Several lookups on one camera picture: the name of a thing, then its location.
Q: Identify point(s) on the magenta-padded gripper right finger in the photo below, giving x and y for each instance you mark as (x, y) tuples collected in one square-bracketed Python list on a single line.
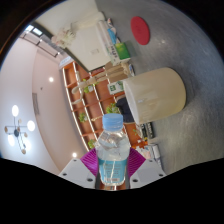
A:
[(146, 171)]

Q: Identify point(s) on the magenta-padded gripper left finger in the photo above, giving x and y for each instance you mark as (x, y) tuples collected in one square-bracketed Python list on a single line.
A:
[(78, 171)]

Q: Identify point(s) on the clear water bottle blue cap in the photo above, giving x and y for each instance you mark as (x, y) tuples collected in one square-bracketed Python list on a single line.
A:
[(112, 156)]

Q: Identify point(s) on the stack of dark books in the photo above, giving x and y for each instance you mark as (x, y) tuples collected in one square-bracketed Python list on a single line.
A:
[(147, 130)]

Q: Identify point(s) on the wooden shelf unit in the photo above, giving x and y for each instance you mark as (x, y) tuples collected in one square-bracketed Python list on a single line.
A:
[(86, 110)]

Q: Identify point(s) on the branched ceiling lamp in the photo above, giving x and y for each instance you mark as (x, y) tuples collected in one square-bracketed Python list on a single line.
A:
[(16, 130)]

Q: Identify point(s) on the cream cylindrical cup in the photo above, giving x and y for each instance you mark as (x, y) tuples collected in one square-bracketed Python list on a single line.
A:
[(156, 95)]

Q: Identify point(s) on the green and white carton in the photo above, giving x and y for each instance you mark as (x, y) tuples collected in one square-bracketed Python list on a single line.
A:
[(116, 88)]

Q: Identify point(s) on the wooden artist mannequin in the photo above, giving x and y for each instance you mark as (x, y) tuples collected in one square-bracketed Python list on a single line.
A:
[(100, 78)]

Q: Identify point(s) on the green tissue box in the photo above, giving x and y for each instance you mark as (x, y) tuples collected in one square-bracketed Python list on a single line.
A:
[(120, 52)]

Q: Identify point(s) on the white vase with flowers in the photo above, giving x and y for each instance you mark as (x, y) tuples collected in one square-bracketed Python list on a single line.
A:
[(66, 36)]

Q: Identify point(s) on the stack of white packs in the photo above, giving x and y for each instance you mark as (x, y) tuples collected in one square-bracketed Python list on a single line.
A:
[(105, 36)]

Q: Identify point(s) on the flat round red coaster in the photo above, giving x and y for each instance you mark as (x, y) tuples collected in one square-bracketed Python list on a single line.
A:
[(140, 30)]

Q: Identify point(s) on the window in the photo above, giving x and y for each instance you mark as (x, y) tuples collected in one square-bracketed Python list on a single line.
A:
[(33, 30)]

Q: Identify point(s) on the white partition panel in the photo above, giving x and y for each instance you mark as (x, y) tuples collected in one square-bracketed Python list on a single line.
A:
[(80, 13)]

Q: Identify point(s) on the black track light rail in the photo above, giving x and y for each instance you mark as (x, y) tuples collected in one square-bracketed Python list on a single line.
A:
[(43, 46)]

